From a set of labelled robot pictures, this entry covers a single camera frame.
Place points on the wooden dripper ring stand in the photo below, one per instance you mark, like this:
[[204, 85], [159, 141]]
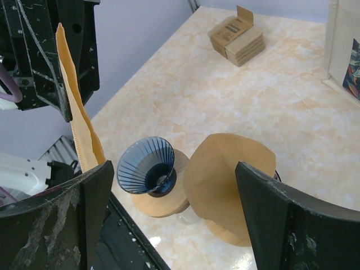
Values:
[[226, 235]]

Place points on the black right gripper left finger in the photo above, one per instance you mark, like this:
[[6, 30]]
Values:
[[60, 227]]

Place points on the brown paper coffee filter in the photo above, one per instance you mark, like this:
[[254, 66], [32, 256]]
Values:
[[210, 181]]

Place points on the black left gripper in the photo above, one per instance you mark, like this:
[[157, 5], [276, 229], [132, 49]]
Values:
[[29, 53]]

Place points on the wooden ring stand front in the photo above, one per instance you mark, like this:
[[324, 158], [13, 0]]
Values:
[[174, 202]]

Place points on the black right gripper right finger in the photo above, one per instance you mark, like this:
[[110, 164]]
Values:
[[290, 229]]

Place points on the blue glass dripper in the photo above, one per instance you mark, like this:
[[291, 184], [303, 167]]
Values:
[[147, 167]]

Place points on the clear glass beaker wooden collar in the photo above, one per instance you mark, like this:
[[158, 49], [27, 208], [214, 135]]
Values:
[[188, 216]]

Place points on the cream canvas tote bag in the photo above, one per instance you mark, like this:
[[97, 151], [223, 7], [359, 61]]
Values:
[[341, 59]]

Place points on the brown cardboard box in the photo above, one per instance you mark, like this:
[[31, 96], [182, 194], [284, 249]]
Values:
[[237, 39]]

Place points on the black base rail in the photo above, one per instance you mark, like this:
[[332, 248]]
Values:
[[122, 245]]

